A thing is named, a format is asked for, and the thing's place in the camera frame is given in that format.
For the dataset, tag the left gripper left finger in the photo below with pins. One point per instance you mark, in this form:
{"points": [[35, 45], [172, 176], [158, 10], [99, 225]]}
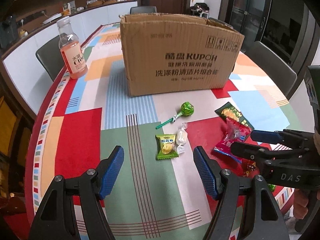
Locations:
{"points": [[55, 217]]}

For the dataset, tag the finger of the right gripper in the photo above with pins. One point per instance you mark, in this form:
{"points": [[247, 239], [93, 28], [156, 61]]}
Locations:
{"points": [[292, 139], [250, 152]]}

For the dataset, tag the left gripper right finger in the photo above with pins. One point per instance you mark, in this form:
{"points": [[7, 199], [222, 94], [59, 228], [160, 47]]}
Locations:
{"points": [[261, 217]]}

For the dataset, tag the red gold candy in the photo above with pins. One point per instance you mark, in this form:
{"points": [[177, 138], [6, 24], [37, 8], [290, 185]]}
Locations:
{"points": [[248, 167]]}

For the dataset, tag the pink red snack packet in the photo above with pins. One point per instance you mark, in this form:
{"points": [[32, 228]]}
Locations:
{"points": [[232, 139]]}

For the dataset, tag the dark green cracker packet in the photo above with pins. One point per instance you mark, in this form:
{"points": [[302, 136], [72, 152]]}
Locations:
{"points": [[228, 110]]}

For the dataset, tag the white candy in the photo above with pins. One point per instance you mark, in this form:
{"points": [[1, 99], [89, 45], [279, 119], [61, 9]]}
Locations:
{"points": [[181, 138]]}

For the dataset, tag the green yellow durian candy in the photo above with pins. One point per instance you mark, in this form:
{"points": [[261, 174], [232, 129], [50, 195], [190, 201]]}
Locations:
{"points": [[167, 146]]}

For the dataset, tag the person's right hand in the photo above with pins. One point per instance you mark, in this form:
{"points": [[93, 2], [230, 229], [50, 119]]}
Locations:
{"points": [[300, 203]]}

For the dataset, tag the dark chair right near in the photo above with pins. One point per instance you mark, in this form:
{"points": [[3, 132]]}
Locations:
{"points": [[278, 70]]}

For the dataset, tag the dark chair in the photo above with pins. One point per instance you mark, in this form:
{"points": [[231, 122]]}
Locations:
{"points": [[278, 70], [220, 22], [50, 57]]}

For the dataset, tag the colourful patchwork tablecloth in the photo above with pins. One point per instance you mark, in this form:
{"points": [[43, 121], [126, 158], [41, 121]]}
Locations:
{"points": [[81, 121]]}

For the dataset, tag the brown cardboard box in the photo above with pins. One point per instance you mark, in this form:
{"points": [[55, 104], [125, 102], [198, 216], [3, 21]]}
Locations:
{"points": [[166, 53]]}

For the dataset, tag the dark chair right far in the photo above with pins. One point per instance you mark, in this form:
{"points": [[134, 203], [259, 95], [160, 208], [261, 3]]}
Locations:
{"points": [[220, 22]]}

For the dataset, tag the dark chair left side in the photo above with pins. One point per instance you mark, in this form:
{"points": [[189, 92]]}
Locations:
{"points": [[50, 57]]}

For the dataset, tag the pink drink bottle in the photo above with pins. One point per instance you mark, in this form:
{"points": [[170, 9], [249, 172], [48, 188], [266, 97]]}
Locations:
{"points": [[70, 49]]}

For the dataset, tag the dark chair far end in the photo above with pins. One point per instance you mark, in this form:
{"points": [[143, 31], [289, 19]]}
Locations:
{"points": [[143, 10]]}

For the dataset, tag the black coffee machine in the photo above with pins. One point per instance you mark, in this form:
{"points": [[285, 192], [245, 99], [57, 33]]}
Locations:
{"points": [[9, 32]]}

